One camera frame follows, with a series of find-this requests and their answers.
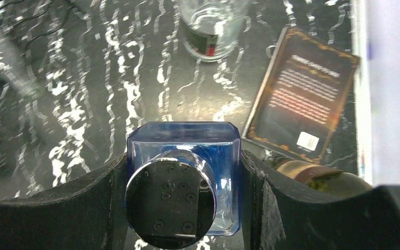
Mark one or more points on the brown booklet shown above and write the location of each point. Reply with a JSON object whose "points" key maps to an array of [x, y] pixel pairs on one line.
{"points": [[301, 97]]}

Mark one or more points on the olive green wine bottle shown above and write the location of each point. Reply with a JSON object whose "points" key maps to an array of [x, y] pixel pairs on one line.
{"points": [[321, 178]]}

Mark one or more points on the clear bottle white cap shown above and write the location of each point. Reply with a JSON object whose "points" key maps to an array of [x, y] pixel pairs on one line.
{"points": [[211, 29]]}

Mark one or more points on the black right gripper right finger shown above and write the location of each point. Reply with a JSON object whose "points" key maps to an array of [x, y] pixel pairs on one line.
{"points": [[281, 213]]}

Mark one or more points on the blue glass bottle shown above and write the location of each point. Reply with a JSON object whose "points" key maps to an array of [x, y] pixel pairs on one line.
{"points": [[184, 182]]}

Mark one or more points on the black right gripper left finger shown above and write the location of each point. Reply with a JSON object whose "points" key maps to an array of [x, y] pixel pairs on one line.
{"points": [[85, 213]]}

